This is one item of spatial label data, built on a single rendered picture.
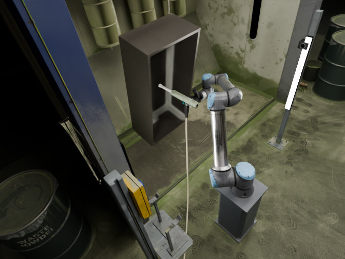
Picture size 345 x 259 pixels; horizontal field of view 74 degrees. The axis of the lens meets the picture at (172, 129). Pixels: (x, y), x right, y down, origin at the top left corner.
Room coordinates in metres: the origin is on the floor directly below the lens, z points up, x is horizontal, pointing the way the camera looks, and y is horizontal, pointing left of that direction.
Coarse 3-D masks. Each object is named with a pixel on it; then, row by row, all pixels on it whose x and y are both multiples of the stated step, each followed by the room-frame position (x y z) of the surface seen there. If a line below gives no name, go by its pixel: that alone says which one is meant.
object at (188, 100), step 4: (160, 84) 1.91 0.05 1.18; (164, 88) 1.85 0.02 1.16; (172, 92) 1.75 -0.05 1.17; (176, 92) 1.74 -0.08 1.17; (176, 96) 1.71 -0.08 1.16; (180, 96) 1.68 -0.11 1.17; (184, 96) 1.68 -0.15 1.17; (184, 100) 1.63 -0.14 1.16; (188, 100) 1.60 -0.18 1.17; (192, 100) 1.59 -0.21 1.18; (184, 104) 1.64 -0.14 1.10; (188, 104) 1.60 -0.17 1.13; (192, 104) 1.56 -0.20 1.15; (196, 104) 1.54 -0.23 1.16; (184, 108) 1.64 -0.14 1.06; (188, 108) 1.63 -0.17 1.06; (184, 112) 1.64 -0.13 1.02; (188, 112) 1.63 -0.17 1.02
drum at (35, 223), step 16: (64, 192) 1.22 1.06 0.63; (48, 208) 0.94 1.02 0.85; (64, 208) 1.03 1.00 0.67; (32, 224) 0.83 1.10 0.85; (48, 224) 0.88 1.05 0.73; (64, 224) 0.93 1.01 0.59; (80, 224) 1.05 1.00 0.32; (0, 240) 0.78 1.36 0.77; (16, 240) 0.77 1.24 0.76; (32, 240) 0.79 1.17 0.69; (48, 240) 0.81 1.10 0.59; (64, 240) 0.87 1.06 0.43; (80, 240) 0.94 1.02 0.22; (32, 256) 0.77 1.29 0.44; (48, 256) 0.78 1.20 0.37; (64, 256) 0.81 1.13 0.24; (80, 256) 0.86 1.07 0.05
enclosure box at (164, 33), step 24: (168, 24) 2.03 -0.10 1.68; (192, 24) 2.03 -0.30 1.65; (120, 48) 1.87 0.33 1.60; (144, 48) 1.68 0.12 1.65; (168, 48) 2.28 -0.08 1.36; (192, 48) 2.06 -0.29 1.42; (144, 72) 1.66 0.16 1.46; (168, 72) 2.33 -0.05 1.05; (192, 72) 2.07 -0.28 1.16; (144, 96) 1.72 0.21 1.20; (168, 96) 2.40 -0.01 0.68; (144, 120) 1.80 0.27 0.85; (168, 120) 2.16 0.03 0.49
